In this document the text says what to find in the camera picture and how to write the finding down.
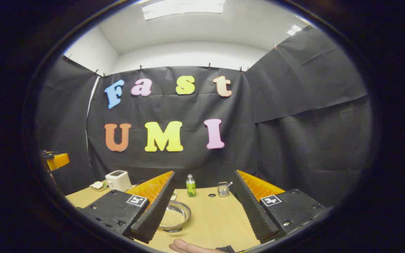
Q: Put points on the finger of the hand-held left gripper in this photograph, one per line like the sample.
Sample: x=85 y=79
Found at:
x=60 y=161

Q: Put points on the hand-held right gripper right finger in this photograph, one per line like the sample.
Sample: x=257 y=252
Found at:
x=251 y=211

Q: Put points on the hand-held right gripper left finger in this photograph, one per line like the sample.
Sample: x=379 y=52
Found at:
x=156 y=207

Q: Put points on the pile of soybeans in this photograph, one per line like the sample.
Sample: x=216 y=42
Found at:
x=172 y=218

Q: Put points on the stainless steel pot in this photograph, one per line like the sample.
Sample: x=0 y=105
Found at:
x=185 y=208

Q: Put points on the white divided dish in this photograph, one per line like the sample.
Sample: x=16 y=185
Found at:
x=173 y=195

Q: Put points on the green label drink bottle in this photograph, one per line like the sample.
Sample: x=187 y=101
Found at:
x=191 y=188

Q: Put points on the sandwich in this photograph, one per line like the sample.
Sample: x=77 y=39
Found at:
x=98 y=185

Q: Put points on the white toaster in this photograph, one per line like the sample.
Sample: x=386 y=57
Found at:
x=118 y=181

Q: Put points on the small rectangular plate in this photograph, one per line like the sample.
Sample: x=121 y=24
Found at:
x=98 y=189

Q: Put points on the black backdrop cloth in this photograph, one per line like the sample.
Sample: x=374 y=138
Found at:
x=294 y=140

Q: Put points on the small ceiling light panel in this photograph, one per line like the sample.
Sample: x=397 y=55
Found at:
x=294 y=30

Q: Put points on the large ceiling light panel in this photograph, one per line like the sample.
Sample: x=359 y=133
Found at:
x=183 y=8

